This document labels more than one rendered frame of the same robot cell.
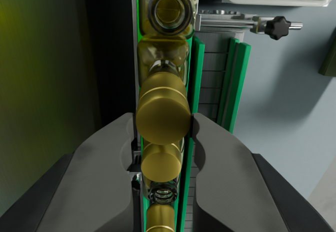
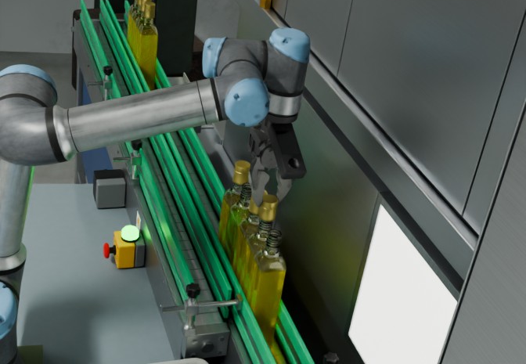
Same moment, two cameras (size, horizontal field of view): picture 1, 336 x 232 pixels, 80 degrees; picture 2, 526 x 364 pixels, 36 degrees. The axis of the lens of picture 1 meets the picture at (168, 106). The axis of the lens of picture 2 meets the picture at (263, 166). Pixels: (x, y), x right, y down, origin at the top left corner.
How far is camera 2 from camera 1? 153 cm
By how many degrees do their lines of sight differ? 37
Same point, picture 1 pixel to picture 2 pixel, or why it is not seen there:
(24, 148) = (311, 196)
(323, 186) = not seen: outside the picture
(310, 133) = not seen: hidden behind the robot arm
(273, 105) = (81, 316)
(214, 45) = (205, 317)
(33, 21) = (323, 246)
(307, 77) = (53, 347)
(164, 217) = (241, 177)
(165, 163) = not seen: hidden behind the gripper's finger
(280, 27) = (194, 286)
